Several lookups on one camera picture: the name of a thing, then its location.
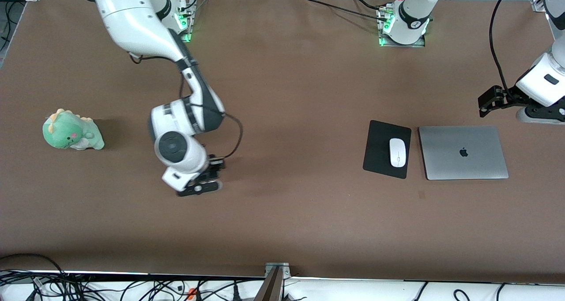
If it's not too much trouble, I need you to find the white computer mouse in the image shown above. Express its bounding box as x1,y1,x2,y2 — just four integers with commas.
388,138,407,168

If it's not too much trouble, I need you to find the black mouse pad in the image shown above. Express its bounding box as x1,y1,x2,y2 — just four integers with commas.
362,120,412,180

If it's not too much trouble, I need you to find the silver closed laptop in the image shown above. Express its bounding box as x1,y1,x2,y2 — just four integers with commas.
418,125,509,181

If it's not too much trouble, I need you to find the green plush dinosaur toy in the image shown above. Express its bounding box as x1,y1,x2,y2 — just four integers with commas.
42,109,105,151

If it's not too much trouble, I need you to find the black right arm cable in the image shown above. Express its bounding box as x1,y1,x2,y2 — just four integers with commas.
179,58,244,159

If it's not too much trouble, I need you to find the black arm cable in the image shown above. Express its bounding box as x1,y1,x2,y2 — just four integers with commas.
179,58,244,159
489,0,517,90

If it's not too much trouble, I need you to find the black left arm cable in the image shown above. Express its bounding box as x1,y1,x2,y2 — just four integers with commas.
489,0,517,90

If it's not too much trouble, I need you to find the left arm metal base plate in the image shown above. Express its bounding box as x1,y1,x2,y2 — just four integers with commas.
378,5,426,48

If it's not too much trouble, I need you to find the metal table bracket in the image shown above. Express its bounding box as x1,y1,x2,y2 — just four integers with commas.
264,262,292,301

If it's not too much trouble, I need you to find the black cable lying on table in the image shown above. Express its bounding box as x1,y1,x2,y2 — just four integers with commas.
302,0,391,23

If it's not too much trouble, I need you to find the black looped floor cable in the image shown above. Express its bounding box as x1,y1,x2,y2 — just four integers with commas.
0,253,67,293

